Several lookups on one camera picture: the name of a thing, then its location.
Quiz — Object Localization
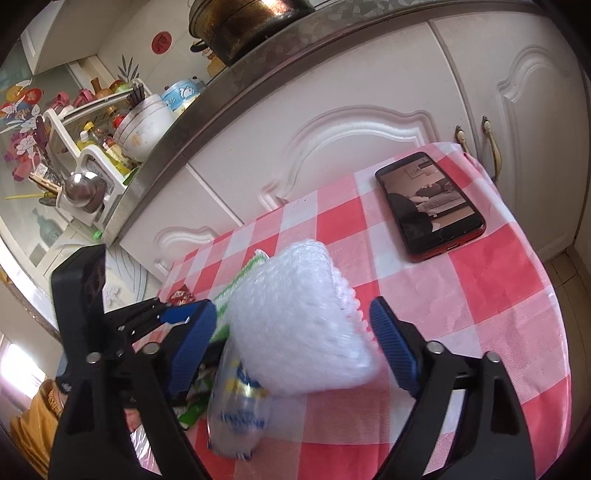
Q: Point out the flower wall stickers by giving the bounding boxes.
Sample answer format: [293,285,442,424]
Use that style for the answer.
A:
[0,78,47,181]

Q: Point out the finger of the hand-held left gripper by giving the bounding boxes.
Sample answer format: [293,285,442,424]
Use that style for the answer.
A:
[104,298,200,357]

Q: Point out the small clear plastic bottle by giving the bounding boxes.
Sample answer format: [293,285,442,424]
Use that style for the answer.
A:
[208,342,271,460]

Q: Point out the white dish rack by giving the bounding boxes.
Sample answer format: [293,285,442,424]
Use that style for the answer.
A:
[44,99,139,227]

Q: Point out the red smartphone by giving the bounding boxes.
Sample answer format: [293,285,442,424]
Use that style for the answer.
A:
[375,151,487,264]

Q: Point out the red white checked tablecloth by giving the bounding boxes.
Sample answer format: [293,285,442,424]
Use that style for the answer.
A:
[129,141,573,480]

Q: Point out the bubble wrap roll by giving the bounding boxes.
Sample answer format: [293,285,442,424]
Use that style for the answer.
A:
[228,237,382,395]

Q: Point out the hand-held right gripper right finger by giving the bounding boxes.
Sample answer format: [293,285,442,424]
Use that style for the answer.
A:
[368,296,536,480]

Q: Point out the white kitchen cabinet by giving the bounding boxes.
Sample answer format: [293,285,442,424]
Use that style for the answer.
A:
[99,0,467,245]

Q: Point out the steel ladle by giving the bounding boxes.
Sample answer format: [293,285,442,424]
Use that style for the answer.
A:
[62,172,107,213]

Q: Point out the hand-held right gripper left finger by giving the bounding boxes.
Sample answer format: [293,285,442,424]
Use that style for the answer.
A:
[50,300,218,480]

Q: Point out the mustard yellow cloth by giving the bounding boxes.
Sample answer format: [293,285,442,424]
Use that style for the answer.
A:
[9,378,65,480]

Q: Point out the dark metal cooking pot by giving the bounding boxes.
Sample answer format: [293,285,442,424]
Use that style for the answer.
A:
[188,0,319,65]

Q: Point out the white ceramic pot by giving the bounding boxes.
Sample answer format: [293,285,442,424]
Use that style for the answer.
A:
[113,95,176,162]

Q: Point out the white cabinet door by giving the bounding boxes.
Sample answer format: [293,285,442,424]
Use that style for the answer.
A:
[117,164,243,284]
[187,41,497,232]
[429,0,591,264]

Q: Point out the green striped cloth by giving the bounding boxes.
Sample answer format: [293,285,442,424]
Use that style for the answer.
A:
[210,248,269,340]

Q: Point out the green snack wrapper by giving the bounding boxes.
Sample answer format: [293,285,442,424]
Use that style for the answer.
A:
[168,285,195,308]

